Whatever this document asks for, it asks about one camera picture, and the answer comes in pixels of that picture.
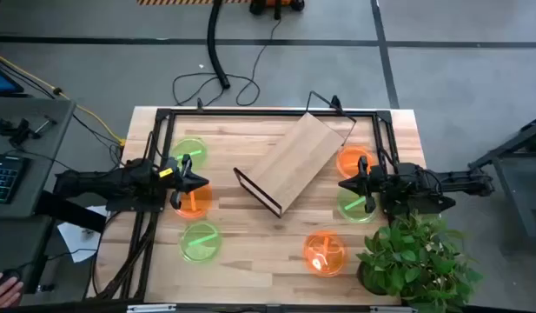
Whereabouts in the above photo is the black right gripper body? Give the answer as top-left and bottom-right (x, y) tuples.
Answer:
(356, 155), (385, 214)

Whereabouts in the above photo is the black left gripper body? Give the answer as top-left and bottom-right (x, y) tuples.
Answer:
(160, 154), (194, 210)

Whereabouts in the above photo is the orange translucent plate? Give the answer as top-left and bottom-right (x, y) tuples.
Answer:
(335, 144), (377, 180)
(302, 230), (347, 278)
(173, 183), (214, 220)

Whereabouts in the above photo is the green translucent plate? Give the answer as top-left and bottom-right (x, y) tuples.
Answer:
(170, 137), (208, 171)
(335, 186), (380, 224)
(178, 221), (223, 263)

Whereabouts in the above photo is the green leafy plant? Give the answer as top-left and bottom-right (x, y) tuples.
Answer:
(356, 210), (485, 313)

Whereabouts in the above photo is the black plant pot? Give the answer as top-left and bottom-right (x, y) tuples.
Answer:
(356, 259), (389, 297)

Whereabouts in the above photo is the black flat panel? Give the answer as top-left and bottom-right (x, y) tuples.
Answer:
(34, 190), (109, 235)

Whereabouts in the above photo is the white paper sheet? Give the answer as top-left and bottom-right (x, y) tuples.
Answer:
(56, 205), (109, 264)

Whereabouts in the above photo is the grey side desk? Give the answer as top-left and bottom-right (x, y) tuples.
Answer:
(0, 96), (77, 219)

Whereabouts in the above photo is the dark metal stand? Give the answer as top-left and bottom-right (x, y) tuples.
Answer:
(467, 111), (536, 241)

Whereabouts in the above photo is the black clamp tool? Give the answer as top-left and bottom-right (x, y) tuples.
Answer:
(0, 114), (59, 148)

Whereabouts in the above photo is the backlit black keyboard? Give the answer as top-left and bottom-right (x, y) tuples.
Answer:
(0, 152), (30, 205)

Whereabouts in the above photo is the yellow black hazard tape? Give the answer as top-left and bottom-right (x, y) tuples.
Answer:
(136, 0), (252, 7)

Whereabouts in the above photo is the orange and black cart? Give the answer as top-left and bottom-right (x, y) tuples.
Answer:
(248, 0), (307, 21)

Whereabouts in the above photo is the black computer mouse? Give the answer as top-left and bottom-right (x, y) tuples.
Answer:
(0, 268), (23, 283)

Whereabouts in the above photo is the computer monitor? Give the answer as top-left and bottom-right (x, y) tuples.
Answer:
(0, 60), (25, 97)

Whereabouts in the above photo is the person's hand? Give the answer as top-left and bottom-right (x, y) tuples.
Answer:
(0, 272), (25, 310)

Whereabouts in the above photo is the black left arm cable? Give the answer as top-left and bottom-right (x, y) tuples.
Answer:
(142, 129), (165, 163)

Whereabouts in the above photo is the black metal table frame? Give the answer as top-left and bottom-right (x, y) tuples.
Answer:
(83, 106), (401, 303)

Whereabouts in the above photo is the yellow cable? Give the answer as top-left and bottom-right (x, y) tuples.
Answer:
(0, 49), (127, 147)

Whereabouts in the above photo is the thin black floor cable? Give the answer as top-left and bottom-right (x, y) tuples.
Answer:
(171, 18), (283, 108)

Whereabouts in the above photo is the silver metal bracket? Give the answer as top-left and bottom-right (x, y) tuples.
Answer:
(126, 303), (178, 313)
(368, 305), (419, 313)

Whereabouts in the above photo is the black corrugated hose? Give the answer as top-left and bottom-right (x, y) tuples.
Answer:
(206, 0), (232, 90)

